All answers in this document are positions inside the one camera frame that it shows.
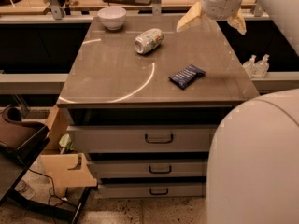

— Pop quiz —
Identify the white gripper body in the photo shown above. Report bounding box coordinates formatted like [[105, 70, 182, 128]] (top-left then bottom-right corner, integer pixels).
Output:
[[201, 0, 242, 20]]

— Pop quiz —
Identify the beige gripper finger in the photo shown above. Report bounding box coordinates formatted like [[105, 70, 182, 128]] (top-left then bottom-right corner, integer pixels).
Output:
[[177, 2, 204, 32], [227, 8, 247, 35]]

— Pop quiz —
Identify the silver green 7up can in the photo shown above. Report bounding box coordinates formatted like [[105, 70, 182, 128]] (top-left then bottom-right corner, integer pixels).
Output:
[[135, 28, 164, 54]]

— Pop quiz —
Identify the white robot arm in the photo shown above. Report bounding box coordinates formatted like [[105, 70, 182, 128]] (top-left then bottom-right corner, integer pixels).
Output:
[[177, 0, 299, 224]]

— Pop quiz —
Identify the left clear pump bottle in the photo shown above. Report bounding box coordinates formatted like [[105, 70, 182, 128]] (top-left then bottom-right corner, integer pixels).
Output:
[[243, 55, 256, 77]]

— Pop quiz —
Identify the clear pump bottle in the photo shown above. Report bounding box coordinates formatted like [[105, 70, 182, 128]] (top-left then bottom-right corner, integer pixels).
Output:
[[253, 54, 269, 78], [243, 55, 256, 77]]

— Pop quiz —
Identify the right clear pump bottle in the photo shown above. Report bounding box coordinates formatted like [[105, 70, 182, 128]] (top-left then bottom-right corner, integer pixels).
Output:
[[253, 54, 269, 78]]

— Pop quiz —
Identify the dark blue snack packet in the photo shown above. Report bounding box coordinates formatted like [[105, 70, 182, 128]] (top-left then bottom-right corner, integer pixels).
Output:
[[169, 64, 206, 90]]

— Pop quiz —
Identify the white ceramic bowl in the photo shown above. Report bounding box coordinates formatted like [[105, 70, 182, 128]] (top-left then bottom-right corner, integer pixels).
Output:
[[97, 7, 126, 30]]

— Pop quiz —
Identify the grey drawer cabinet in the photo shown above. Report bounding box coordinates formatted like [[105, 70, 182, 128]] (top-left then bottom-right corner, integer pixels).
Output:
[[57, 15, 258, 187]]

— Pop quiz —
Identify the top grey drawer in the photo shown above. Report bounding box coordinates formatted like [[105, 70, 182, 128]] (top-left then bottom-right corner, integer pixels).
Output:
[[67, 125, 216, 153]]

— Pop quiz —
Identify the grey drawer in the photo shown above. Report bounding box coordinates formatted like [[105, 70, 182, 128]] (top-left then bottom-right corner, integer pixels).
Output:
[[87, 159, 207, 179], [67, 125, 216, 153], [98, 182, 206, 199]]

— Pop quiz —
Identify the middle grey drawer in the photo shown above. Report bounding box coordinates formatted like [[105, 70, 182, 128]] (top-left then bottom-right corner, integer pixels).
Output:
[[87, 159, 207, 179]]

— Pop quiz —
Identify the bottom grey drawer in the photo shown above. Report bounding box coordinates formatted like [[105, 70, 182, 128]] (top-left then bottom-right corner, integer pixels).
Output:
[[98, 182, 206, 199]]

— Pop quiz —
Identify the green white small packet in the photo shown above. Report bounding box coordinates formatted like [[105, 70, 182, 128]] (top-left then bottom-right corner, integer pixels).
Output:
[[59, 133, 73, 154]]

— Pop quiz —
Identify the beige cardboard piece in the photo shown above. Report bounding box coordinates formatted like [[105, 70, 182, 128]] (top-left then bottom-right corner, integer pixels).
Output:
[[40, 105, 97, 197]]

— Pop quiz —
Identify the dark brown tray cart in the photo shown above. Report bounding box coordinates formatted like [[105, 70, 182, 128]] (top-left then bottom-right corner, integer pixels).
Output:
[[0, 106, 92, 224]]

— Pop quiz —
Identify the black floor cable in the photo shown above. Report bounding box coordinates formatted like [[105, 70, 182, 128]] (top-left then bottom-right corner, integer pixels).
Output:
[[28, 167, 78, 208]]

